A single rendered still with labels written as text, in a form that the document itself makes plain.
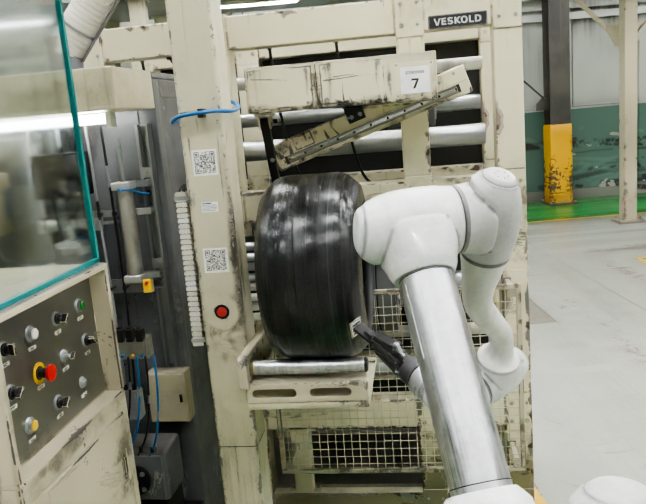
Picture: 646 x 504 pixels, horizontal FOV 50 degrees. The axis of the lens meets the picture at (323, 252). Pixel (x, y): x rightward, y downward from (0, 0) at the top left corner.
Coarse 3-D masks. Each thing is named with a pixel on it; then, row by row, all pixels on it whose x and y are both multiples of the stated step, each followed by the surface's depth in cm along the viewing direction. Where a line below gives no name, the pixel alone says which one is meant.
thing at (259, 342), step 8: (256, 336) 221; (264, 336) 226; (248, 344) 214; (256, 344) 215; (264, 344) 225; (248, 352) 207; (256, 352) 215; (264, 352) 225; (240, 360) 202; (248, 360) 205; (240, 368) 202; (248, 368) 204; (240, 376) 202; (248, 376) 204; (240, 384) 203; (248, 384) 203
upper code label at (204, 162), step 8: (192, 152) 203; (200, 152) 202; (208, 152) 202; (192, 160) 203; (200, 160) 203; (208, 160) 203; (216, 160) 202; (200, 168) 203; (208, 168) 203; (216, 168) 203
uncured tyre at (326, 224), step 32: (288, 192) 196; (320, 192) 194; (352, 192) 197; (256, 224) 195; (288, 224) 189; (320, 224) 187; (352, 224) 190; (256, 256) 191; (288, 256) 186; (320, 256) 185; (352, 256) 187; (256, 288) 192; (288, 288) 187; (320, 288) 186; (352, 288) 187; (288, 320) 190; (320, 320) 189; (352, 320) 190; (288, 352) 200; (320, 352) 200; (352, 352) 201
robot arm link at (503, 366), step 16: (464, 256) 138; (464, 272) 141; (480, 272) 138; (496, 272) 138; (464, 288) 144; (480, 288) 141; (464, 304) 148; (480, 304) 145; (480, 320) 150; (496, 320) 153; (496, 336) 160; (512, 336) 165; (480, 352) 172; (496, 352) 168; (512, 352) 169; (480, 368) 171; (496, 368) 168; (512, 368) 169; (496, 384) 169; (512, 384) 172; (496, 400) 172
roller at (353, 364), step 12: (252, 360) 207; (264, 360) 207; (276, 360) 206; (288, 360) 205; (300, 360) 204; (312, 360) 204; (324, 360) 203; (336, 360) 203; (348, 360) 202; (360, 360) 201; (252, 372) 206; (264, 372) 205; (276, 372) 205; (288, 372) 205; (300, 372) 204; (312, 372) 204; (324, 372) 203; (336, 372) 203; (348, 372) 203
